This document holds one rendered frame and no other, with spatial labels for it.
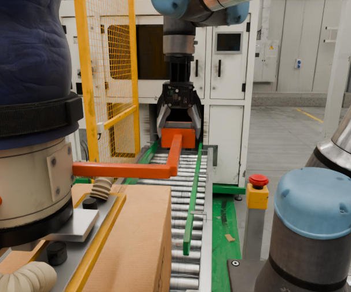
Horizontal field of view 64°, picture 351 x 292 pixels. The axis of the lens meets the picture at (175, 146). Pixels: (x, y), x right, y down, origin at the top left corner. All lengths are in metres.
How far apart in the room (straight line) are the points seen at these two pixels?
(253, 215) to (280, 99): 8.55
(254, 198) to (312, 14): 9.05
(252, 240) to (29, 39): 0.97
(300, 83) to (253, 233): 8.84
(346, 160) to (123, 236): 0.61
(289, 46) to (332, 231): 9.27
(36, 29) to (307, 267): 0.49
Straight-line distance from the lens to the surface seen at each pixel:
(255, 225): 1.10
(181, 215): 1.74
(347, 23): 3.45
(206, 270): 1.29
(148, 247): 0.82
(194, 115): 0.70
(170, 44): 0.66
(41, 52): 0.42
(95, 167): 0.51
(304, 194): 0.44
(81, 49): 1.77
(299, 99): 9.71
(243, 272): 0.62
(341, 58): 3.43
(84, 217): 0.54
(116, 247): 0.83
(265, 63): 9.18
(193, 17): 0.53
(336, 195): 0.45
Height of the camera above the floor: 1.44
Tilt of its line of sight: 17 degrees down
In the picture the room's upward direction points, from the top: straight up
